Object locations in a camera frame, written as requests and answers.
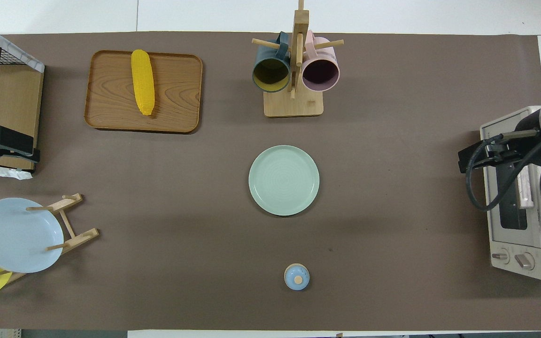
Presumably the yellow corn cob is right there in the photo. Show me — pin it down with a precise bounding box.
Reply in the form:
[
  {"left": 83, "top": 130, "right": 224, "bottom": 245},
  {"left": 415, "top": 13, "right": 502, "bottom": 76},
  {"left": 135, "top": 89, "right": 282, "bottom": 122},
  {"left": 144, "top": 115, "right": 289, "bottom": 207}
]
[{"left": 131, "top": 49, "right": 155, "bottom": 116}]

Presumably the dark teal mug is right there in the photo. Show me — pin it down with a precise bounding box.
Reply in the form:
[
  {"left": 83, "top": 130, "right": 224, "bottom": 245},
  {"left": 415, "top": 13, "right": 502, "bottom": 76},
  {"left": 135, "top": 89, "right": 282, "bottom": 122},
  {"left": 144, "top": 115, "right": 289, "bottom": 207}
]
[{"left": 252, "top": 32, "right": 292, "bottom": 93}]

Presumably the wire and wood shelf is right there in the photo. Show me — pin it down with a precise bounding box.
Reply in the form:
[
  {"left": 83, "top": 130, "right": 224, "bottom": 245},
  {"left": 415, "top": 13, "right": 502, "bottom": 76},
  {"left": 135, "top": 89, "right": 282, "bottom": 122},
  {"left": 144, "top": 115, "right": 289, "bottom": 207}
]
[{"left": 0, "top": 19, "right": 46, "bottom": 180}]

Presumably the pink mug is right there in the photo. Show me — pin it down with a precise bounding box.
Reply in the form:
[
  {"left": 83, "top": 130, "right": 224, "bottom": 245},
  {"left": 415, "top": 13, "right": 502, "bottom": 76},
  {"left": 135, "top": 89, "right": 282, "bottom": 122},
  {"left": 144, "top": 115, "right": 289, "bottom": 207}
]
[{"left": 301, "top": 31, "right": 341, "bottom": 92}]

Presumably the wooden mug rack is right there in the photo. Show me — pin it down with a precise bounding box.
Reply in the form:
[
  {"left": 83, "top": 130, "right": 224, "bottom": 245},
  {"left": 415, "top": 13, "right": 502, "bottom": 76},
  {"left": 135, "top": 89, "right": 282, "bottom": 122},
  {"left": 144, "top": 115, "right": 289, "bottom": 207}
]
[{"left": 252, "top": 0, "right": 345, "bottom": 118}]

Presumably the wooden plate rack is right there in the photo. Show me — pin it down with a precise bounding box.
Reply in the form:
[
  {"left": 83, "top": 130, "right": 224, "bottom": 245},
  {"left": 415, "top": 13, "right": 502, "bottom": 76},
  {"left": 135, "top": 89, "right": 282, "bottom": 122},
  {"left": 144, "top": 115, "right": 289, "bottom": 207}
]
[{"left": 0, "top": 193, "right": 100, "bottom": 284}]

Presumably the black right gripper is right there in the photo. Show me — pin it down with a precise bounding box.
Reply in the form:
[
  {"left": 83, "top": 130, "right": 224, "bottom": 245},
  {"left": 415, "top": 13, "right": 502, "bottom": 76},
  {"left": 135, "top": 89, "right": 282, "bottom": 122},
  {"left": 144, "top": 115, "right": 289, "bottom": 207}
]
[{"left": 458, "top": 110, "right": 541, "bottom": 175}]

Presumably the brown table mat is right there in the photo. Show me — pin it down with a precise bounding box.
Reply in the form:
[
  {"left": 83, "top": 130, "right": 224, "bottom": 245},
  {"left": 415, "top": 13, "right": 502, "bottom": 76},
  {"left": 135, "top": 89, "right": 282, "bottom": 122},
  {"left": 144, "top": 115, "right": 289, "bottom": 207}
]
[{"left": 0, "top": 32, "right": 541, "bottom": 331}]

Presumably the light blue plate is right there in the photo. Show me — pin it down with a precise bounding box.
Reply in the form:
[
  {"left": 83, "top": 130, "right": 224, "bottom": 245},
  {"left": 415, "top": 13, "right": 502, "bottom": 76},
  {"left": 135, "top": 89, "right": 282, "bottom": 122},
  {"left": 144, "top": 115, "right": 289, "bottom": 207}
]
[{"left": 0, "top": 198, "right": 64, "bottom": 274}]

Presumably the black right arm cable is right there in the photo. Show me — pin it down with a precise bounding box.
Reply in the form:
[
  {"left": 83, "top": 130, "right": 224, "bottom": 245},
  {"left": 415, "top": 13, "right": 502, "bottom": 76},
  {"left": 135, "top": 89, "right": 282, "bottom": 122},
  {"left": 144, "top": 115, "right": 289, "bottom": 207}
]
[{"left": 465, "top": 126, "right": 541, "bottom": 249}]

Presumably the wooden serving tray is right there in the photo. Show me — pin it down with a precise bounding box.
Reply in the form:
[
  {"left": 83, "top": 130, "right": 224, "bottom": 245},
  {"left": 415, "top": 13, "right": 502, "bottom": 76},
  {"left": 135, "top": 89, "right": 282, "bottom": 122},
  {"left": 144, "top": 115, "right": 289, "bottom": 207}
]
[{"left": 84, "top": 50, "right": 203, "bottom": 134}]

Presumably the pale green plate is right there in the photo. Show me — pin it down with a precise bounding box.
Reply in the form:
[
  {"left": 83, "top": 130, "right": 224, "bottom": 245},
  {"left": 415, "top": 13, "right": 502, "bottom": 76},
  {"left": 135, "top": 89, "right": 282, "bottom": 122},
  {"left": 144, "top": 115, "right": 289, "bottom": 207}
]
[{"left": 248, "top": 145, "right": 320, "bottom": 216}]

